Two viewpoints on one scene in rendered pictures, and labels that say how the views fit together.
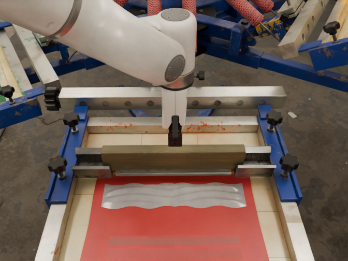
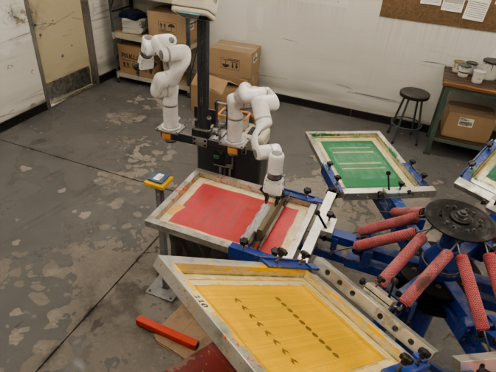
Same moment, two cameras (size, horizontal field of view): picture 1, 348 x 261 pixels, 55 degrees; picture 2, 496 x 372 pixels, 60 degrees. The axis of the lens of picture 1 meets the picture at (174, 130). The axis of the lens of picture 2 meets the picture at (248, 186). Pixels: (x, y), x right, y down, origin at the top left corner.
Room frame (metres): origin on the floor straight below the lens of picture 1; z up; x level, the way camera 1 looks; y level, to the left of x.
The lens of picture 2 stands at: (1.06, -1.73, 2.43)
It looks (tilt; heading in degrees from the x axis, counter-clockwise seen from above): 34 degrees down; 111
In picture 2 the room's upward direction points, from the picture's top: 4 degrees clockwise
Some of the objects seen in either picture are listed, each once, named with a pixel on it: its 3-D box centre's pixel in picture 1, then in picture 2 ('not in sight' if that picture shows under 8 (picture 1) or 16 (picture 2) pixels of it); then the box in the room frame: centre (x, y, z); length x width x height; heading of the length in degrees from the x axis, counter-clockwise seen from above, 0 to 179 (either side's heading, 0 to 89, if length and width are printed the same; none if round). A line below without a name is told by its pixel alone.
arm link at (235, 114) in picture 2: not in sight; (237, 105); (0.13, 0.48, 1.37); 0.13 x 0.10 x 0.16; 42
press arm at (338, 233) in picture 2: not in sight; (337, 236); (0.91, 0.01, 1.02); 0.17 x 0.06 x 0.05; 1
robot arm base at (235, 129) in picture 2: not in sight; (235, 128); (0.12, 0.49, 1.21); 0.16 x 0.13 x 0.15; 94
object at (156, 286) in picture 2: not in sight; (162, 238); (-0.22, 0.11, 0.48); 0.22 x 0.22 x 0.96; 1
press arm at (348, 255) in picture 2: not in sight; (309, 247); (0.78, 0.00, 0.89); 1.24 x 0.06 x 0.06; 1
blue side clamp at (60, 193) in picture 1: (71, 159); (292, 197); (0.59, 0.28, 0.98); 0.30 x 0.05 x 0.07; 1
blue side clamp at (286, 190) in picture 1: (274, 157); (258, 257); (0.59, -0.28, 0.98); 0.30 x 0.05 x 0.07; 1
